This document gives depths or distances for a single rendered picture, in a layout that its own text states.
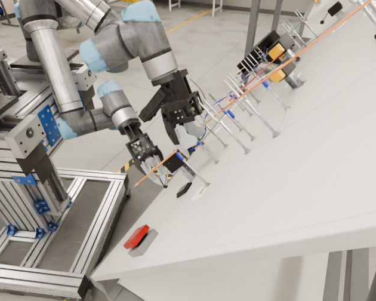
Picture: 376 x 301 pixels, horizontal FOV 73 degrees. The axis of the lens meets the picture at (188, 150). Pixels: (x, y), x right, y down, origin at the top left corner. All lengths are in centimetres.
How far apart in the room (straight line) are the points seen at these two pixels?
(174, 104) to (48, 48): 47
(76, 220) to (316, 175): 166
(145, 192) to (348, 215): 196
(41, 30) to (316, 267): 110
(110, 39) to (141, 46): 7
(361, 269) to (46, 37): 104
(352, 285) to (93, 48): 78
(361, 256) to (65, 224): 156
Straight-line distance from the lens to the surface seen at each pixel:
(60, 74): 90
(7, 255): 187
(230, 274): 88
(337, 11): 113
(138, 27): 59
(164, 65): 59
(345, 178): 28
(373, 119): 34
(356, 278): 76
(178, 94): 60
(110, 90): 83
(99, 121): 90
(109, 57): 62
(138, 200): 209
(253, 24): 147
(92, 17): 74
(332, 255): 101
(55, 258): 173
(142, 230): 56
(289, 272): 93
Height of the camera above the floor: 159
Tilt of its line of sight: 40 degrees down
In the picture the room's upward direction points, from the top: straight up
